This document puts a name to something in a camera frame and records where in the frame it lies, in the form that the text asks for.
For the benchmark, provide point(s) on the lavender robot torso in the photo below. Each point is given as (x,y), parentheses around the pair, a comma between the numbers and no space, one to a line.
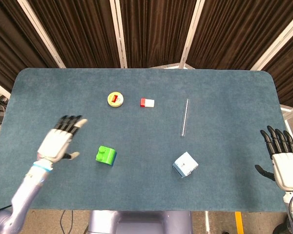
(141,223)

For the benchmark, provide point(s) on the white partition frame post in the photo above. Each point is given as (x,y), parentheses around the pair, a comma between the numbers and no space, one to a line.
(191,34)
(119,34)
(278,41)
(42,34)

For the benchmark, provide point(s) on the green toy brick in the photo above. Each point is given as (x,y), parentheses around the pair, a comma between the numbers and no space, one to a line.
(105,156)

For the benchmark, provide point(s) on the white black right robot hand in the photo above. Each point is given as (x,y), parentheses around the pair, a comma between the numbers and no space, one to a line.
(289,170)

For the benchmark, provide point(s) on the light blue cube box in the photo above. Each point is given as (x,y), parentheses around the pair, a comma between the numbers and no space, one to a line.
(185,164)

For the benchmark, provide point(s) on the red and white small box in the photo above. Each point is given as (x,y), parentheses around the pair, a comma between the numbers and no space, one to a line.
(149,103)

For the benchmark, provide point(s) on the clear glass tube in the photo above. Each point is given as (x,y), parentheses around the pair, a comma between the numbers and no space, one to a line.
(184,117)

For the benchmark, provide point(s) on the blue toy brick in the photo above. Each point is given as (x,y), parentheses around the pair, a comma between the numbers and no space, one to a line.
(114,160)

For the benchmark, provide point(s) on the yellow floor tape strip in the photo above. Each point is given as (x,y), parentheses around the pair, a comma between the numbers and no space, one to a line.
(238,223)

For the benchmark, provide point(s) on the blue felt table cover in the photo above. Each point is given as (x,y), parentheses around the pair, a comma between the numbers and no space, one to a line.
(146,187)

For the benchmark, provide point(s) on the dark brown pleated curtain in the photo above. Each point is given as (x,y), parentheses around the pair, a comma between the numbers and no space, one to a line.
(290,80)
(156,29)
(7,41)
(80,31)
(234,31)

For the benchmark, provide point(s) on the yellow round tin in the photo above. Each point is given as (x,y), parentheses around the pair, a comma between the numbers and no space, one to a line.
(115,99)

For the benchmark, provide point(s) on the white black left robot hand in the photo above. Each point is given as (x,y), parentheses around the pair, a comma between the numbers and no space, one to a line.
(55,143)

